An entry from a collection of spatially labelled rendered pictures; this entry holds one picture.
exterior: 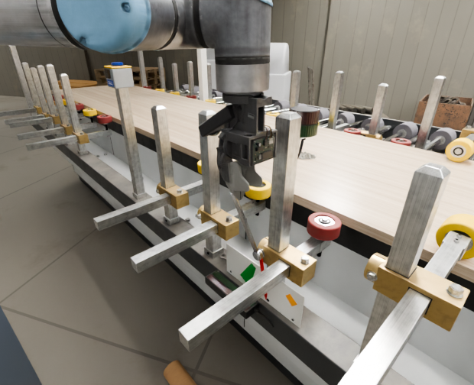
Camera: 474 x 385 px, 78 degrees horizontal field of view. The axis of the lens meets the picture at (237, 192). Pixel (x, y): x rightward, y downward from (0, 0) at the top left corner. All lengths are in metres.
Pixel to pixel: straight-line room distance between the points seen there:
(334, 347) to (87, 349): 1.25
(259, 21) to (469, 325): 0.73
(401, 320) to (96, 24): 0.53
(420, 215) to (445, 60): 5.67
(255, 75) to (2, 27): 0.34
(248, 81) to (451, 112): 4.71
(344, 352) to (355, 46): 5.45
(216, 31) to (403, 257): 0.44
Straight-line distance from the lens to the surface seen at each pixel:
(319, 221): 0.75
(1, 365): 1.41
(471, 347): 0.87
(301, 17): 5.93
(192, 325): 0.56
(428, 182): 0.46
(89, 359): 1.68
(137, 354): 1.62
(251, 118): 0.49
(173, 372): 1.44
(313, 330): 0.77
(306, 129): 0.59
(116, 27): 0.39
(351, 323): 0.91
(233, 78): 0.48
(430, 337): 0.89
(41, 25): 0.48
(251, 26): 0.48
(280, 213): 0.63
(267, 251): 0.70
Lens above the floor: 1.30
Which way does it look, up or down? 27 degrees down
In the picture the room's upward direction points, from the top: straight up
